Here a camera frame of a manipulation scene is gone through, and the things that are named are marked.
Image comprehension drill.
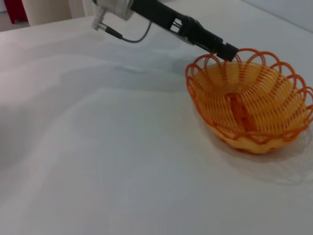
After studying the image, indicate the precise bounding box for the orange woven plastic basket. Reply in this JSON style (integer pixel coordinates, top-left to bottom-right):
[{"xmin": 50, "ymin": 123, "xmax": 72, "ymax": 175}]
[{"xmin": 185, "ymin": 47, "xmax": 313, "ymax": 155}]

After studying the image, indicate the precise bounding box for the red background object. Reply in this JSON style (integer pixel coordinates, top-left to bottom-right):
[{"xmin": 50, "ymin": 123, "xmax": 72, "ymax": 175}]
[{"xmin": 6, "ymin": 0, "xmax": 26, "ymax": 24}]

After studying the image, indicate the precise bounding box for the beige background furniture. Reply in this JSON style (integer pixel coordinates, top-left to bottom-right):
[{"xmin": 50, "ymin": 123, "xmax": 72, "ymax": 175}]
[{"xmin": 22, "ymin": 0, "xmax": 72, "ymax": 26}]

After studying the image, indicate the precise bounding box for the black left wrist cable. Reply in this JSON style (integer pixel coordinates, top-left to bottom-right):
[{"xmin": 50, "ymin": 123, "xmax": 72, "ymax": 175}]
[{"xmin": 121, "ymin": 21, "xmax": 153, "ymax": 44}]

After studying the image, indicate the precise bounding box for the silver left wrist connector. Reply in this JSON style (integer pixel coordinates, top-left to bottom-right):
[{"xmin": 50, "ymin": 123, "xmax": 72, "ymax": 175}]
[{"xmin": 91, "ymin": 9, "xmax": 124, "ymax": 40}]

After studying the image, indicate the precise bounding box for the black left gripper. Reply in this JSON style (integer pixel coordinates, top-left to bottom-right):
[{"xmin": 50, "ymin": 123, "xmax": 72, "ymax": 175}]
[{"xmin": 130, "ymin": 0, "xmax": 240, "ymax": 62}]

